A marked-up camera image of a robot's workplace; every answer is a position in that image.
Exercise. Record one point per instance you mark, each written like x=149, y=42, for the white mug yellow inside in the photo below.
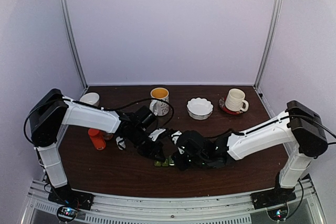
x=158, y=105

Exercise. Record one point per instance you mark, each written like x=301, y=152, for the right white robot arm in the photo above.
x=297, y=124

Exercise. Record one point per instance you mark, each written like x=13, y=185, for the aluminium frame post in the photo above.
x=269, y=40
x=72, y=43

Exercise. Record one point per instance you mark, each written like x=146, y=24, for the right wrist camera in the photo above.
x=175, y=136

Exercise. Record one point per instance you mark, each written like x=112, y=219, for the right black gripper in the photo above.
x=182, y=166

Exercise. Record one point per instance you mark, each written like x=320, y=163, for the small white bowl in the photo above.
x=90, y=98

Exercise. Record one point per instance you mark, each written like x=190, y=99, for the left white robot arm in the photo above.
x=55, y=110

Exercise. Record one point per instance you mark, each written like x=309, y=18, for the left aluminium frame post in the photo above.
x=72, y=43

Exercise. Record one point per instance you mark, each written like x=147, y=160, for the red round coaster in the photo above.
x=223, y=107

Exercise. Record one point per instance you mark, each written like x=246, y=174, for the grey lid pill bottle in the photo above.
x=107, y=136

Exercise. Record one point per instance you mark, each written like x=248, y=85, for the green weekly pill organizer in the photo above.
x=167, y=163

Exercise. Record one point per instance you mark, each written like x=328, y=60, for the white scalloped dish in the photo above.
x=199, y=108

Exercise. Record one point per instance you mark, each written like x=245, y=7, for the aluminium front rail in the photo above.
x=234, y=208

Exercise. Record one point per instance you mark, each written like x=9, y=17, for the right aluminium frame post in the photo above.
x=269, y=40

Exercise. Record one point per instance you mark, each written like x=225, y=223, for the cream ribbed mug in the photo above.
x=235, y=101

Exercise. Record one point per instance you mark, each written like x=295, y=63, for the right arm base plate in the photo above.
x=270, y=198

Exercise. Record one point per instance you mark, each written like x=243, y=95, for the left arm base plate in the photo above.
x=73, y=200

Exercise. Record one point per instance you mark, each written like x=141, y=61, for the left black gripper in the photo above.
x=157, y=148

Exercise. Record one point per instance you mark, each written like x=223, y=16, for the orange pill bottle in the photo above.
x=97, y=139

